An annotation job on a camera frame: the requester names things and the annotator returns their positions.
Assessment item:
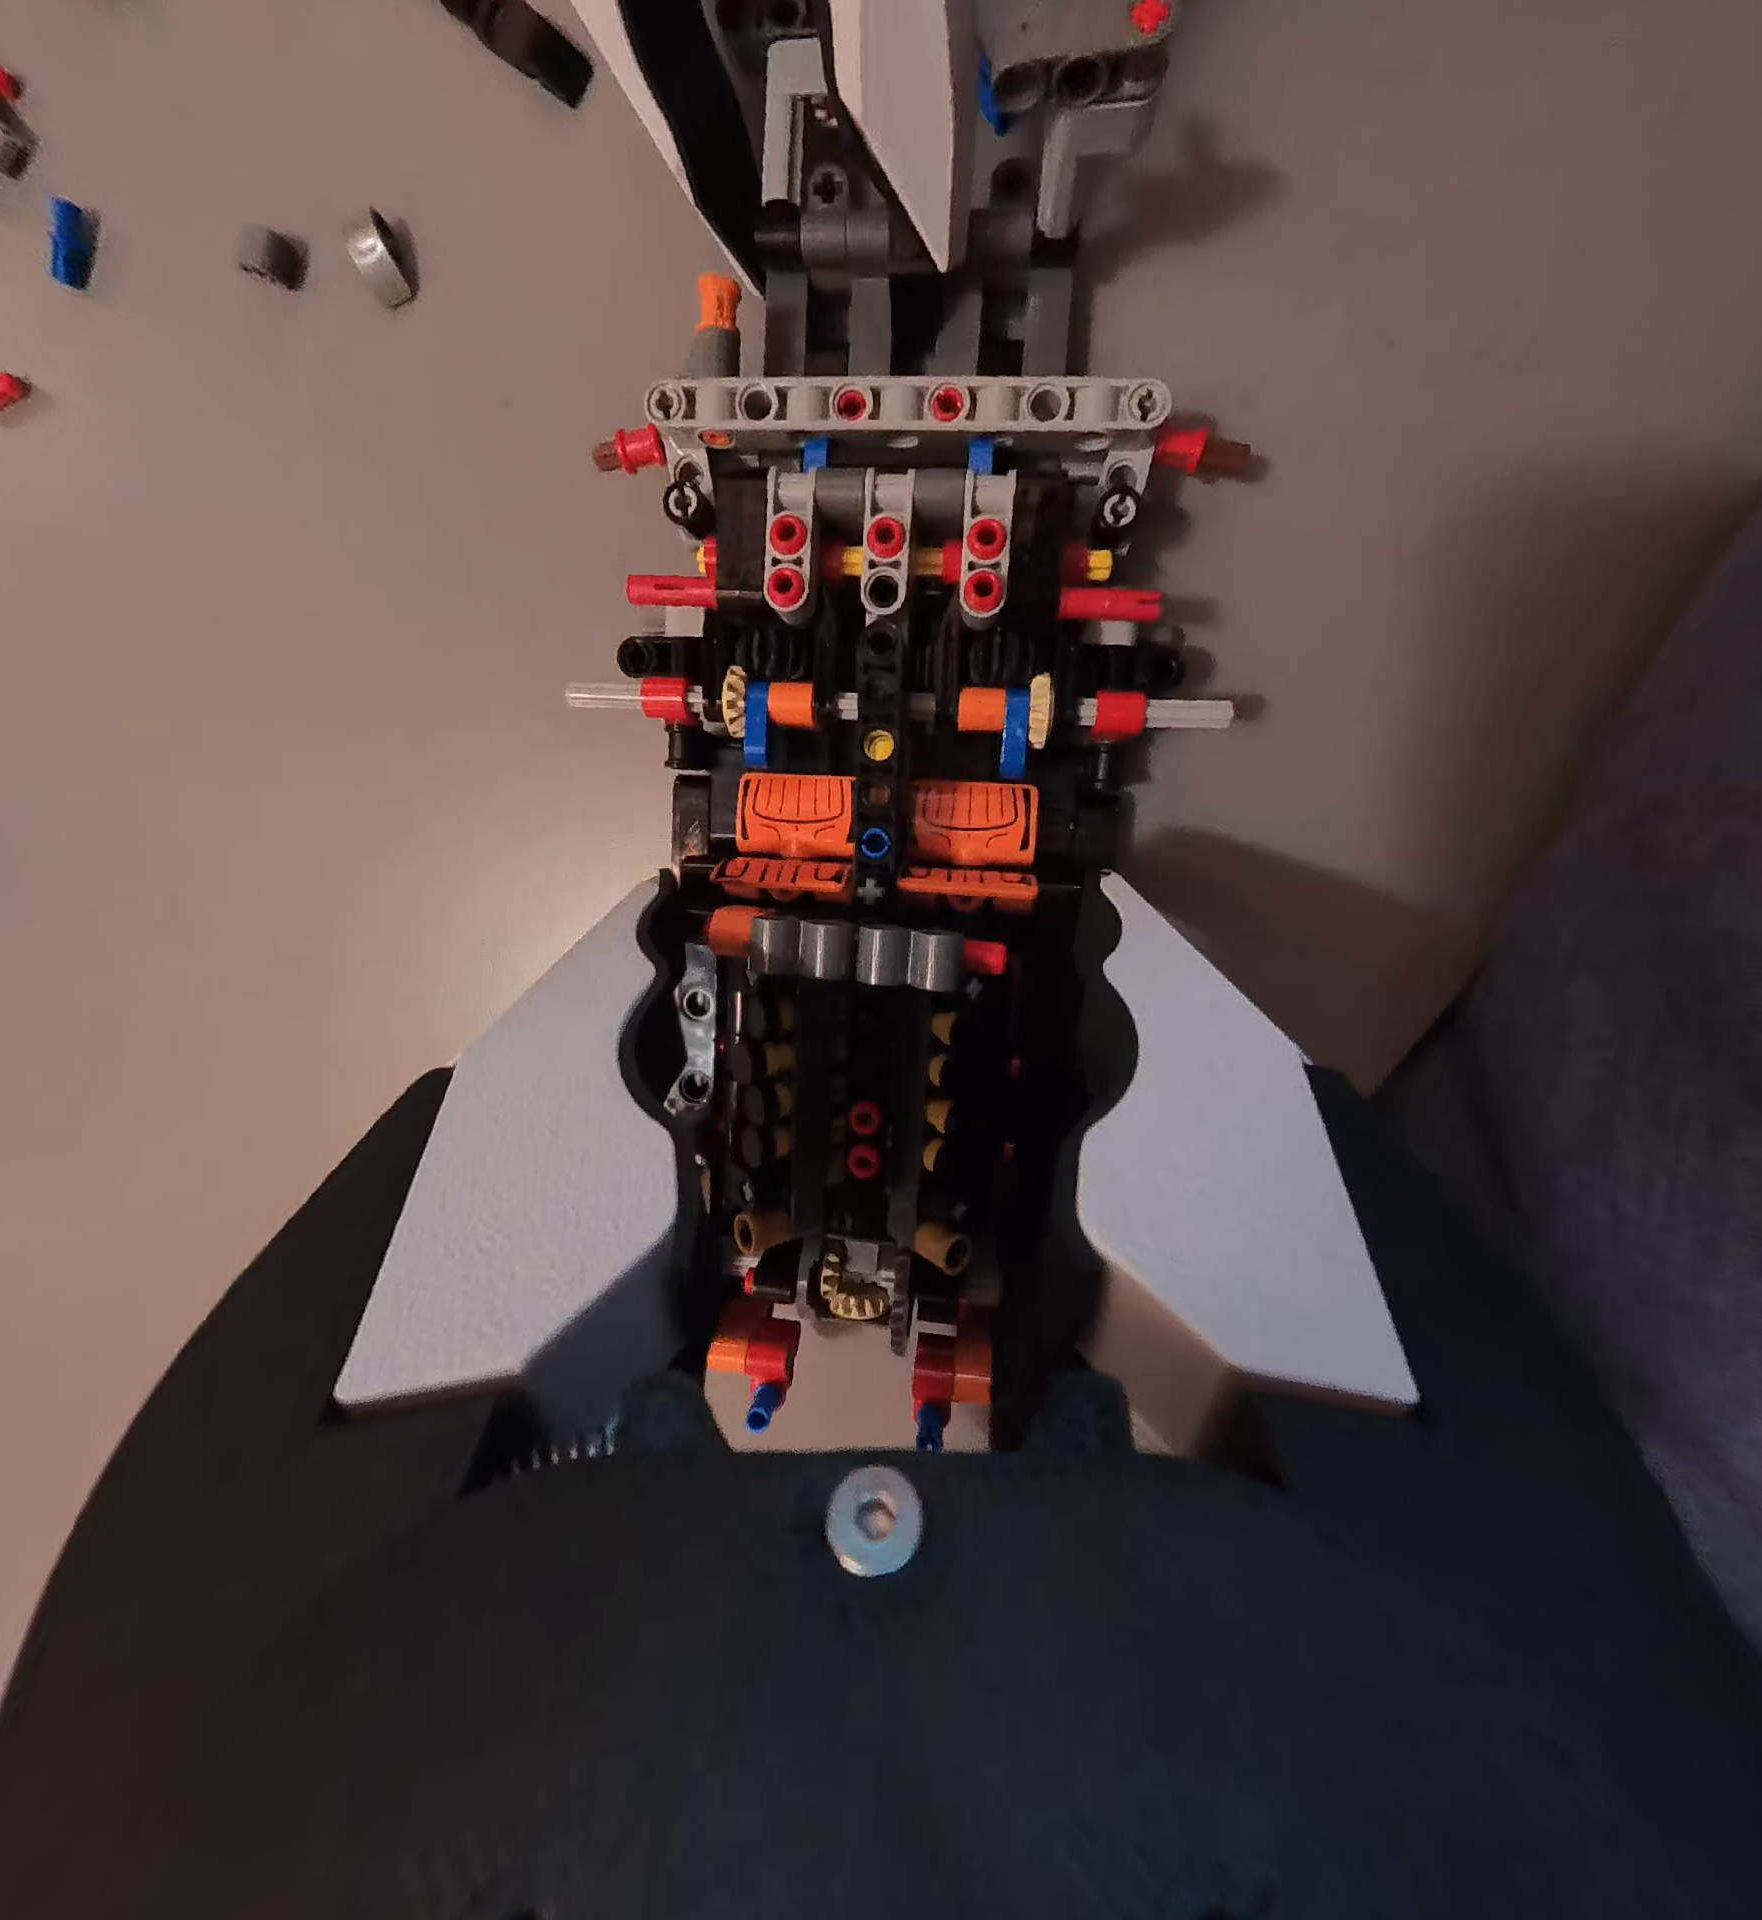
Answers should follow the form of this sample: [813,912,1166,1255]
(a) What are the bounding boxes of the person's blue sweater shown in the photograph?
[1377,398,1762,1847]

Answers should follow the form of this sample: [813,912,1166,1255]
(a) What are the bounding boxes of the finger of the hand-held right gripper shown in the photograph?
[567,0,766,260]
[819,0,999,276]

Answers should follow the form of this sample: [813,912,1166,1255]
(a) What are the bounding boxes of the black lego connector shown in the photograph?
[437,0,599,112]

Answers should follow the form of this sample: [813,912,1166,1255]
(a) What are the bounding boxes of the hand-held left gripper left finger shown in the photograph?
[332,874,709,1421]

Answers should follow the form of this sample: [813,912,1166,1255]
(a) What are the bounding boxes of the partly built lego car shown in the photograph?
[567,0,1264,1456]

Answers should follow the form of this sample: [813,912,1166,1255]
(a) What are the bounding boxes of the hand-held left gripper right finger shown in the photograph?
[1068,874,1424,1456]

